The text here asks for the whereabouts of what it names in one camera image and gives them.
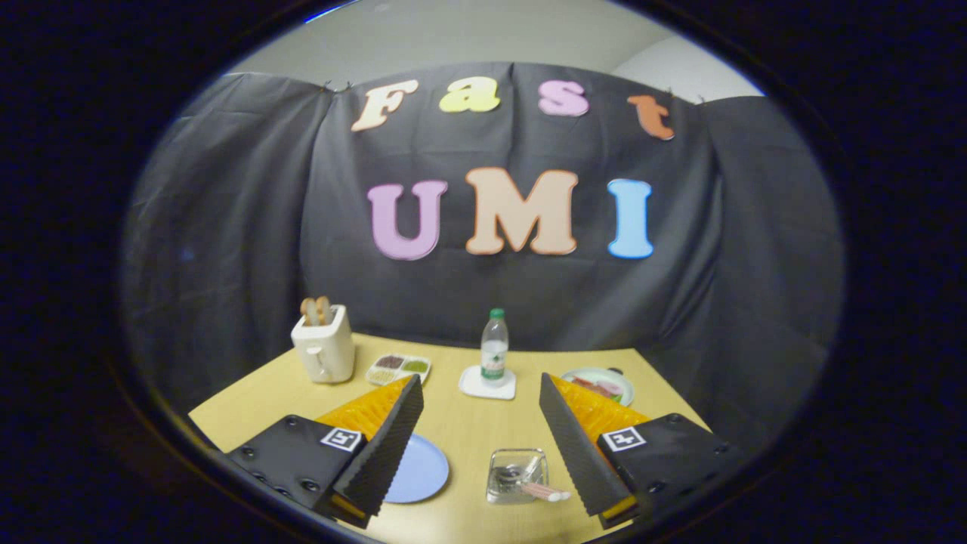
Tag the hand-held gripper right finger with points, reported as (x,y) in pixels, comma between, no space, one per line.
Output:
(570,446)

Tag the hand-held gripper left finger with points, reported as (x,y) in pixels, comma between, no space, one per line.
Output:
(389,446)

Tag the blue round plate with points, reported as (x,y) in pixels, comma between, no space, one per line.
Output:
(423,468)

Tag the brown meat serving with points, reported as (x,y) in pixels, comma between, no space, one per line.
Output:
(604,388)

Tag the white divided snack dish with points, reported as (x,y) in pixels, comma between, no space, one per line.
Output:
(404,378)

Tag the pile of yellow beans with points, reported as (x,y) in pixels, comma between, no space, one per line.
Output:
(381,374)

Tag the pale green rimmed plate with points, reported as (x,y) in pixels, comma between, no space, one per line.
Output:
(623,381)

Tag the pile of green beans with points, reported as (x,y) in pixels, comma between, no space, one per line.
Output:
(415,366)

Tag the pile of red beans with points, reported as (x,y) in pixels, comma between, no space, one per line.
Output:
(390,362)

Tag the white square coaster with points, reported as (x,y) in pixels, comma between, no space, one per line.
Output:
(472,387)

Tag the white toaster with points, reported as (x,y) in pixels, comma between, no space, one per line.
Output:
(330,352)

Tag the clear plastic water bottle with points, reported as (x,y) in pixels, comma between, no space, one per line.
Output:
(495,355)

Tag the toast slice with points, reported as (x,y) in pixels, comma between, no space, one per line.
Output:
(324,310)
(308,311)

